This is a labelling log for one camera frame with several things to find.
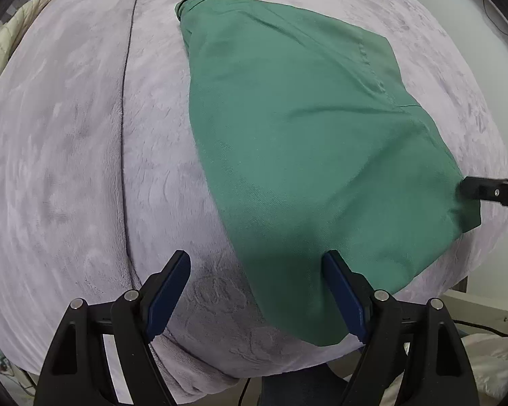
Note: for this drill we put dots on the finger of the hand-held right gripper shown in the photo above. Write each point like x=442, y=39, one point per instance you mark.
x=491, y=192

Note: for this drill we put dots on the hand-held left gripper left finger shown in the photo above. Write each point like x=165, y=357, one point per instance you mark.
x=169, y=294

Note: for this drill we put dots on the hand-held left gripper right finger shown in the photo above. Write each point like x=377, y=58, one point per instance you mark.
x=343, y=300

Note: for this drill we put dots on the green button shirt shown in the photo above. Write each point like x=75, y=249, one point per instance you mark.
x=305, y=135

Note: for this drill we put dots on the white furniture panel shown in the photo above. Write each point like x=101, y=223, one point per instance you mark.
x=482, y=306

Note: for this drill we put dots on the white bedding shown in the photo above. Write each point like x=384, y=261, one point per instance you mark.
x=495, y=363

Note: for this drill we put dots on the plush bed blanket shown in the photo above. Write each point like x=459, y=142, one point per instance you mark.
x=67, y=156

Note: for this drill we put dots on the cream quilt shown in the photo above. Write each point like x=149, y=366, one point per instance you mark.
x=8, y=42

